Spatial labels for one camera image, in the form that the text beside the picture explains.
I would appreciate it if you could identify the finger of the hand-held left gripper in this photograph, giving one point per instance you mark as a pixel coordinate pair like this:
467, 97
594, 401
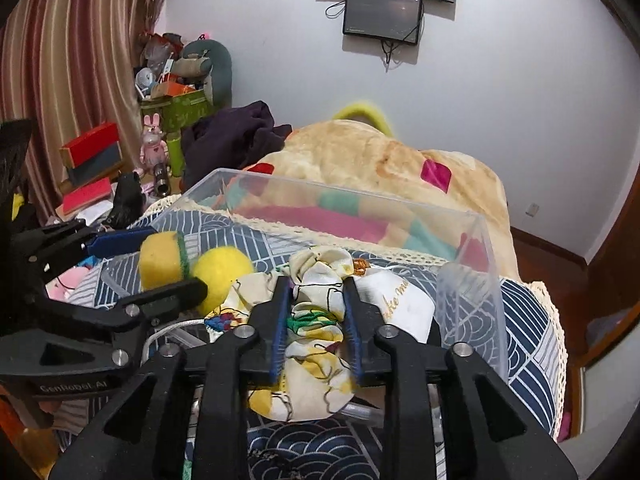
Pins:
165, 296
120, 242

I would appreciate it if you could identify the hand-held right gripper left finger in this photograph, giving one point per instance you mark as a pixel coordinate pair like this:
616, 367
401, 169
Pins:
279, 332

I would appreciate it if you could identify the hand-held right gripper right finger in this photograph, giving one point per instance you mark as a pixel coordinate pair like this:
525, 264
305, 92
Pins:
351, 332

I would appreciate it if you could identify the yellow green sponge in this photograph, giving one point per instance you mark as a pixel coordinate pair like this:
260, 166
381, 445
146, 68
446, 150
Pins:
157, 260

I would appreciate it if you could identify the white yellow patterned cloth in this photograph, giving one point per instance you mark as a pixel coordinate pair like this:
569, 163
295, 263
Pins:
310, 360

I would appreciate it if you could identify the clear plastic box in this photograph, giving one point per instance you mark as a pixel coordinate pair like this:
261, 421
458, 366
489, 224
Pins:
350, 200

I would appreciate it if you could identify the black figurine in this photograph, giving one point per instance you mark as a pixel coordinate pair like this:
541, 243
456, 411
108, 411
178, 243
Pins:
125, 200

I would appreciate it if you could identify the white lettered cloth pouch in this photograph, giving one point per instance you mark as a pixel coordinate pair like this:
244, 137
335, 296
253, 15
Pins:
400, 305

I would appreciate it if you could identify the flat red box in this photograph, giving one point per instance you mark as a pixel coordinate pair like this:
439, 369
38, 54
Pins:
87, 196

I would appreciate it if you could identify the yellow ball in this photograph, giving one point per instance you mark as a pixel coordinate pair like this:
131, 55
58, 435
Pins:
222, 275

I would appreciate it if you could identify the pink plush toy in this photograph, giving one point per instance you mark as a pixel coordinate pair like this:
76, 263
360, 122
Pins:
67, 285

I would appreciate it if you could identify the black metal cylinder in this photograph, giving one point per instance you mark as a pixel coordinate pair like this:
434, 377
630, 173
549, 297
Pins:
161, 180

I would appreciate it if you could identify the red and grey box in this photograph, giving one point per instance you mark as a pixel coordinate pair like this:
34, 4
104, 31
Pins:
92, 152

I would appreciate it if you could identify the green bottle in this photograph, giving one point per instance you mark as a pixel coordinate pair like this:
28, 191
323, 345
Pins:
175, 157

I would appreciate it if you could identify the pink rabbit figure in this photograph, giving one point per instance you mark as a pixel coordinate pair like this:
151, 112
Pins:
154, 142

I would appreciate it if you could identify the green cardboard box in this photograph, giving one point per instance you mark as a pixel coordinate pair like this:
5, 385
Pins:
185, 109

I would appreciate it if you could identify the dark purple garment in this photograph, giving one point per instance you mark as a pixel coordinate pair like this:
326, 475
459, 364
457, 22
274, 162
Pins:
225, 135

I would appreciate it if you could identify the tan colourful blanket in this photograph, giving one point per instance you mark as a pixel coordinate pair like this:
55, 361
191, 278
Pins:
350, 150

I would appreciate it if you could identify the pile of toys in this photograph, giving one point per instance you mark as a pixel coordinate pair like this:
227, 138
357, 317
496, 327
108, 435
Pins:
162, 60

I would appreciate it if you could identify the grey-green plush toy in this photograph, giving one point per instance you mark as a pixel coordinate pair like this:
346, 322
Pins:
221, 60

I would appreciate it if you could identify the striped curtain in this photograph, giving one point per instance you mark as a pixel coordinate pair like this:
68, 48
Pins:
75, 35

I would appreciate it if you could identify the yellow-green pillow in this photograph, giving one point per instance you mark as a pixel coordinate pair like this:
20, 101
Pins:
372, 111

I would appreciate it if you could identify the white wall socket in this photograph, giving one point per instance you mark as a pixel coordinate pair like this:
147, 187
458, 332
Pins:
533, 209

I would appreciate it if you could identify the small black wall screen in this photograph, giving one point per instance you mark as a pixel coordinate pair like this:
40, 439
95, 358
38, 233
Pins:
382, 12

